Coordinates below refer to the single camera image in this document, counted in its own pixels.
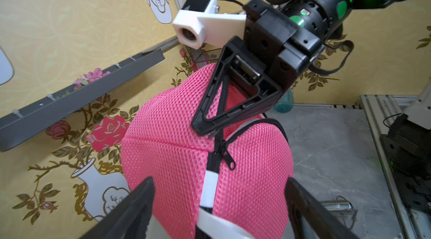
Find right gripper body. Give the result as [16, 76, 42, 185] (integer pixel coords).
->
[243, 0, 323, 91]

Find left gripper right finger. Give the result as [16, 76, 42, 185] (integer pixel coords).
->
[285, 177, 357, 239]

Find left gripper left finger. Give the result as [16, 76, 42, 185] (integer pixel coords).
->
[82, 177, 156, 239]

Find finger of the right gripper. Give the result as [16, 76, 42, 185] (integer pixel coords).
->
[191, 37, 283, 136]

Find pink mesh laundry bag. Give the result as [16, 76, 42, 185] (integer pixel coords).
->
[121, 64, 294, 239]

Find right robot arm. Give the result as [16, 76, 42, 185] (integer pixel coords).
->
[191, 0, 405, 136]

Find teal spray bottle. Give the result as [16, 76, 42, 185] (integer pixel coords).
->
[274, 88, 295, 113]

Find pink artificial flower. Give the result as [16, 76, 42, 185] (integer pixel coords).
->
[74, 68, 110, 90]

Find black wire wall basket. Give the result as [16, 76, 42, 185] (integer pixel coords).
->
[185, 44, 222, 69]

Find aluminium mounting rail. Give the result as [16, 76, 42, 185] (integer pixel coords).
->
[359, 91, 431, 239]

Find grey wall shelf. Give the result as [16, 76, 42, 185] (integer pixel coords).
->
[1, 49, 165, 152]

